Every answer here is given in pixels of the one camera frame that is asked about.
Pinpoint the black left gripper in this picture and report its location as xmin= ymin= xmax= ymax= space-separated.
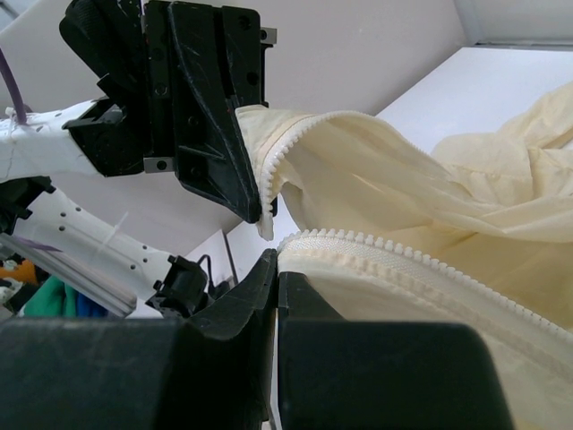
xmin=59 ymin=1 xmax=270 ymax=223

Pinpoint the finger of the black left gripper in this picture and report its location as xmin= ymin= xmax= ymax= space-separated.
xmin=261 ymin=190 xmax=278 ymax=226

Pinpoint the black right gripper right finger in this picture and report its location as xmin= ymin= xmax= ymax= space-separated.
xmin=278 ymin=272 xmax=513 ymax=429

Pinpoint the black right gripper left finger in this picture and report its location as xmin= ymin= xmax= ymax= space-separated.
xmin=1 ymin=249 xmax=277 ymax=429

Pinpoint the cream yellow jacket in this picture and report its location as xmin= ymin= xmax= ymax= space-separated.
xmin=238 ymin=85 xmax=572 ymax=429

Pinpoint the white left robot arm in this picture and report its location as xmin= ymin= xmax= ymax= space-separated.
xmin=1 ymin=1 xmax=276 ymax=318

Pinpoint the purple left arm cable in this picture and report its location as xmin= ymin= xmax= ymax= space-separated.
xmin=0 ymin=44 xmax=28 ymax=126

